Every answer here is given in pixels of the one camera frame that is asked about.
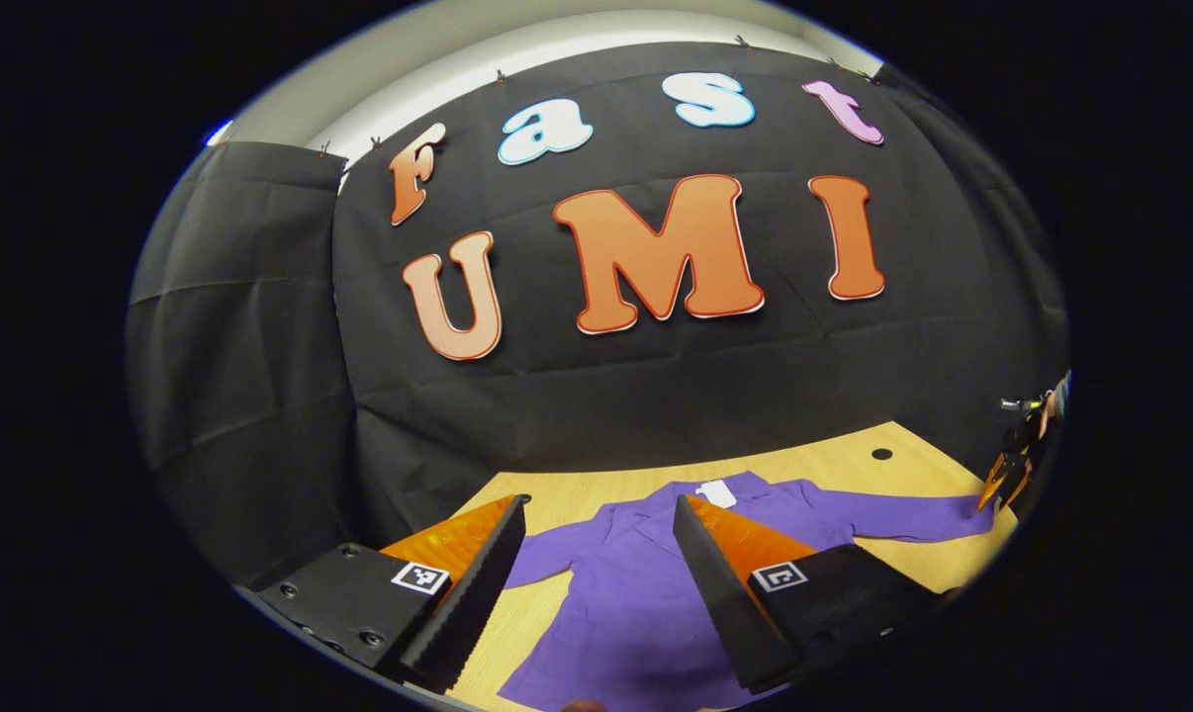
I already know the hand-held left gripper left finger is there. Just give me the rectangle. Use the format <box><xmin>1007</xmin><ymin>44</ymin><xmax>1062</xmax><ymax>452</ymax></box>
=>
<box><xmin>248</xmin><ymin>492</ymin><xmax>530</xmax><ymax>695</ymax></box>

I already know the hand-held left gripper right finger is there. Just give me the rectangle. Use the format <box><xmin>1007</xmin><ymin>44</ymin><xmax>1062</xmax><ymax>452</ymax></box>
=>
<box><xmin>672</xmin><ymin>492</ymin><xmax>959</xmax><ymax>695</ymax></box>

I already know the purple shirt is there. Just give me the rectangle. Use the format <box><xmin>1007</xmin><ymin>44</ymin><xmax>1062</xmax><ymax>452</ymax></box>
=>
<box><xmin>498</xmin><ymin>471</ymin><xmax>998</xmax><ymax>711</ymax></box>

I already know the black backdrop cloth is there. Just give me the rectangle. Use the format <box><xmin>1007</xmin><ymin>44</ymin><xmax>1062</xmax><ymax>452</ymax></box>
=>
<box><xmin>127</xmin><ymin>42</ymin><xmax>1070</xmax><ymax>594</ymax></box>

